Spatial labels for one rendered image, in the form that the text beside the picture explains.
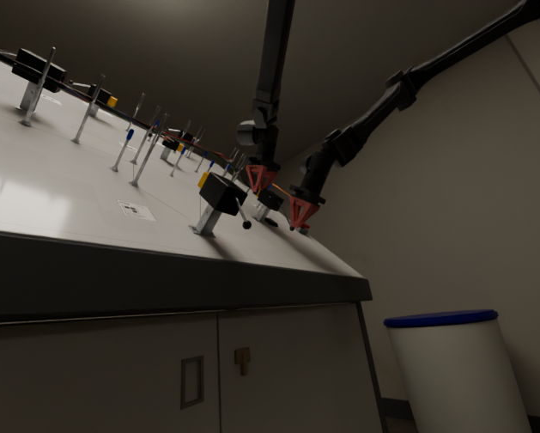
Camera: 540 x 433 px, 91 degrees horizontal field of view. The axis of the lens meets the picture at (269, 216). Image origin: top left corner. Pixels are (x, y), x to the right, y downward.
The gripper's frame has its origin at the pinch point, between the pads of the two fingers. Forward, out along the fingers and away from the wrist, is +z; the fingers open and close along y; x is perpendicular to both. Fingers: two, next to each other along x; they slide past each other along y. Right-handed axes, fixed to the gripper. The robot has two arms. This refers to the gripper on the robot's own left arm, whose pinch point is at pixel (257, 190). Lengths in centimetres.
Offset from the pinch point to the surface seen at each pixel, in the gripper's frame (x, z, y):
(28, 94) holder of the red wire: -22, -6, 50
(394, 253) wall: 10, 7, -180
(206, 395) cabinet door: 25, 36, 34
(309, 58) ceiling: -55, -128, -100
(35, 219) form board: 16, 16, 53
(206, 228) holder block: 15.5, 13.9, 31.0
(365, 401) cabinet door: 35, 50, -15
